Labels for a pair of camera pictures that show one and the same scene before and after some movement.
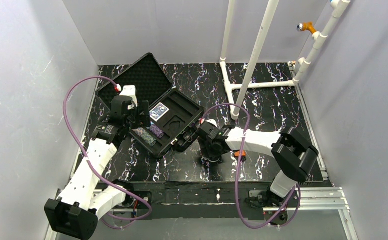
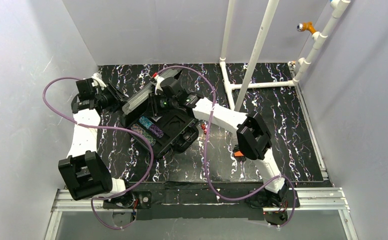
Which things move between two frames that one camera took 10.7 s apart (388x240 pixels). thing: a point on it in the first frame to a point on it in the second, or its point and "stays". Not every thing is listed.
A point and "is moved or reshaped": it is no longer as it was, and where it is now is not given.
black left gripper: (140, 116) to (114, 98)
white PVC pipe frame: (337, 7) stays
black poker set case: (170, 112) is moved or reshaped
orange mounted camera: (306, 26) stays
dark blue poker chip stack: (147, 138) stays
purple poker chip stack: (156, 131) stays
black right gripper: (187, 139) to (156, 100)
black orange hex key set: (236, 153) stays
